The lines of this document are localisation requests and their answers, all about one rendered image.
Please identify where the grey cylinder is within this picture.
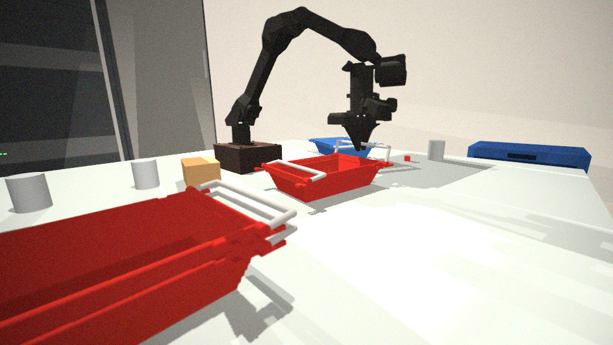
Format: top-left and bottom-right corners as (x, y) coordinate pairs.
(130, 158), (160, 190)
(427, 140), (445, 161)
(4, 172), (53, 213)

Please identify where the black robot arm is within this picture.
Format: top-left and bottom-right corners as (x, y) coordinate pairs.
(225, 6), (407, 145)

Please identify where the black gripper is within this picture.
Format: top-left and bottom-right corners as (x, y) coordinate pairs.
(328, 88), (392, 151)

